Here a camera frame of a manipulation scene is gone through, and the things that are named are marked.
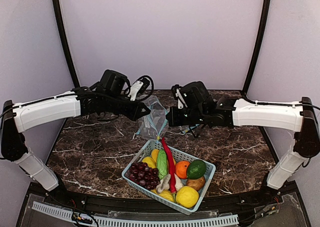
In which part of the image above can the orange fruit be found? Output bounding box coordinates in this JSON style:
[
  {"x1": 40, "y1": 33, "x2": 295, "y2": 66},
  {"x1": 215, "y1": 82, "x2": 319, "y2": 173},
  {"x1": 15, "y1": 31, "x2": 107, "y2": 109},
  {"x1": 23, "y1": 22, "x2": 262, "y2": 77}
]
[{"x1": 175, "y1": 160, "x2": 190, "y2": 179}]

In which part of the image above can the purple grape bunch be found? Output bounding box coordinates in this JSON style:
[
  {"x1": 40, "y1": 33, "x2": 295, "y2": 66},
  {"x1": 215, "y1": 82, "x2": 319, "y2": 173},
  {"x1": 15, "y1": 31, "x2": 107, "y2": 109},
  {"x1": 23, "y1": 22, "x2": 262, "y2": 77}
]
[{"x1": 128, "y1": 162, "x2": 160, "y2": 190}]

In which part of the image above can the light blue plastic basket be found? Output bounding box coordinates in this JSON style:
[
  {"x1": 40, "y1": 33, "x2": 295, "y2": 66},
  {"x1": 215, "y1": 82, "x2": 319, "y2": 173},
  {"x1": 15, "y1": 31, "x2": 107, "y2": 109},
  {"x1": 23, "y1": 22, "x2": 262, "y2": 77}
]
[{"x1": 121, "y1": 139, "x2": 216, "y2": 216}]

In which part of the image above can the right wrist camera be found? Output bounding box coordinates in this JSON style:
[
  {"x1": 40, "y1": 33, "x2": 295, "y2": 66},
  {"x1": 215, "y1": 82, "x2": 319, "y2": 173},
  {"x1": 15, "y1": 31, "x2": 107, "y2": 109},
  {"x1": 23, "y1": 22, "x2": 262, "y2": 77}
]
[{"x1": 171, "y1": 84, "x2": 187, "y2": 109}]

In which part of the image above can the white cable tray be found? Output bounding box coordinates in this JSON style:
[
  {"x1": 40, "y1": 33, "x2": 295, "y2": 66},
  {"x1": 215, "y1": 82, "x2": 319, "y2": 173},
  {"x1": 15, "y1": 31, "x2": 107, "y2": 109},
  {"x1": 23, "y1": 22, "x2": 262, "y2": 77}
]
[{"x1": 31, "y1": 201, "x2": 239, "y2": 227}]

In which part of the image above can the yellow mango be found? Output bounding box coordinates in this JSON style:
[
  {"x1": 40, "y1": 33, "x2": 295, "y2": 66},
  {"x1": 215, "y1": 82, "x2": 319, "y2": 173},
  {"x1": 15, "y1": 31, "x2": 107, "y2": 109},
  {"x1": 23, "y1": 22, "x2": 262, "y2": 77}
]
[{"x1": 142, "y1": 156, "x2": 157, "y2": 169}]

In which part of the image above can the yellow banana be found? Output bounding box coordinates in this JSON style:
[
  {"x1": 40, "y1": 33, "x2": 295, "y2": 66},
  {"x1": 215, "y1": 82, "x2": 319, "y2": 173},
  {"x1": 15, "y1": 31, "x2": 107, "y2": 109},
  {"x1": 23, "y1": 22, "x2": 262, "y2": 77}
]
[{"x1": 151, "y1": 148, "x2": 160, "y2": 163}]

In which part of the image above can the red chili pepper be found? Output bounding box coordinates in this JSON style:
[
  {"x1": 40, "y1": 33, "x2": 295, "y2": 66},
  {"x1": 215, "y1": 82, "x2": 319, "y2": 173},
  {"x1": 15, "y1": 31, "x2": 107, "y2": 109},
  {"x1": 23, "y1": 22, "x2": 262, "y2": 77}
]
[{"x1": 161, "y1": 137, "x2": 177, "y2": 194}]

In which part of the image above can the green avocado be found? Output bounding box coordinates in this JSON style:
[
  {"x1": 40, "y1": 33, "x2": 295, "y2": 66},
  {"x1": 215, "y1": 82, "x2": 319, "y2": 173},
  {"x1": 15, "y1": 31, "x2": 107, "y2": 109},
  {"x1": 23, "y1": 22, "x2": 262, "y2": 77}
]
[{"x1": 186, "y1": 159, "x2": 207, "y2": 180}]

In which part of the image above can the yellow corn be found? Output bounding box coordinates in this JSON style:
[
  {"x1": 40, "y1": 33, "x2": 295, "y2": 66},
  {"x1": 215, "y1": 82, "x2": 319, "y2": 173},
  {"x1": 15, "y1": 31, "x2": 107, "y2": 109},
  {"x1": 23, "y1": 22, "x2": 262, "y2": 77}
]
[{"x1": 151, "y1": 189, "x2": 175, "y2": 203}]

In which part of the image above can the green cucumber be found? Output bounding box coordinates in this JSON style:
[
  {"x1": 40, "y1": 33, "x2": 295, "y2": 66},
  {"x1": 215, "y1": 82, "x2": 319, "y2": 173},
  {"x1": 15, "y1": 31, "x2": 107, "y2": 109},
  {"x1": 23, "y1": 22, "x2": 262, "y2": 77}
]
[{"x1": 156, "y1": 149, "x2": 169, "y2": 180}]

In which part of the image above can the brown potato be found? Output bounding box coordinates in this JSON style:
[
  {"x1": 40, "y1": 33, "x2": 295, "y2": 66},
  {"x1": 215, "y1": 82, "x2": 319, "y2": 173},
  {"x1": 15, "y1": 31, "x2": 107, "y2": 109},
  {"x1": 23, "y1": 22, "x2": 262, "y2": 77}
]
[{"x1": 186, "y1": 176, "x2": 206, "y2": 191}]

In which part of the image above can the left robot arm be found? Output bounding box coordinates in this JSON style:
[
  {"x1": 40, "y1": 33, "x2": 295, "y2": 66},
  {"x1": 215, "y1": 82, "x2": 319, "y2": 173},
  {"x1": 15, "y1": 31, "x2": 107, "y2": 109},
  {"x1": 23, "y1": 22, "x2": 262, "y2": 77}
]
[{"x1": 0, "y1": 87, "x2": 151, "y2": 192}]

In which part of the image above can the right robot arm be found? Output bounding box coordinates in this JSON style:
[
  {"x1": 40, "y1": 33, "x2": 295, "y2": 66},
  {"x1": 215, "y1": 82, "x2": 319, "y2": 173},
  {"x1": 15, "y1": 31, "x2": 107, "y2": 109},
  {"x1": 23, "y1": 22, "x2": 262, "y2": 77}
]
[{"x1": 166, "y1": 97, "x2": 320, "y2": 190}]

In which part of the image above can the left black frame post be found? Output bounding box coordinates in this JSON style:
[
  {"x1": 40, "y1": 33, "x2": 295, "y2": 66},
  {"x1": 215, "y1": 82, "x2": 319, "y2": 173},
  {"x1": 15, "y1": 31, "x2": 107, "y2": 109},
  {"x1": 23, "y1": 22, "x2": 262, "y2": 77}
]
[{"x1": 52, "y1": 0, "x2": 80, "y2": 88}]

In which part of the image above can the yellow lemon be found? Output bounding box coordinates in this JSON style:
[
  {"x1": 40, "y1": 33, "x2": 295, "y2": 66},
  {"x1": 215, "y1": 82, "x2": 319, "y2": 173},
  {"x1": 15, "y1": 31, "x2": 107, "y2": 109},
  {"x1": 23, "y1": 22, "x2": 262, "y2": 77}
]
[{"x1": 175, "y1": 186, "x2": 199, "y2": 209}]

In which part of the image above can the clear zip bag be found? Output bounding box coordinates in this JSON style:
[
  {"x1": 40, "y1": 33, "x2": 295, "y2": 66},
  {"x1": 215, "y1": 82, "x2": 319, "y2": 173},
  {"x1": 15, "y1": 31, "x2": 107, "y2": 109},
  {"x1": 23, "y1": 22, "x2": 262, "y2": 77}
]
[
  {"x1": 144, "y1": 95, "x2": 169, "y2": 139},
  {"x1": 136, "y1": 116, "x2": 160, "y2": 140}
]

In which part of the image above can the white garlic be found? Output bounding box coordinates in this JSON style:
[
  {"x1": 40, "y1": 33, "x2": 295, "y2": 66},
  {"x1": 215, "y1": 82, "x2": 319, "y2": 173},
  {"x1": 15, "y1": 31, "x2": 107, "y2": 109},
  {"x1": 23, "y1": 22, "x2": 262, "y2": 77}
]
[{"x1": 155, "y1": 174, "x2": 184, "y2": 194}]

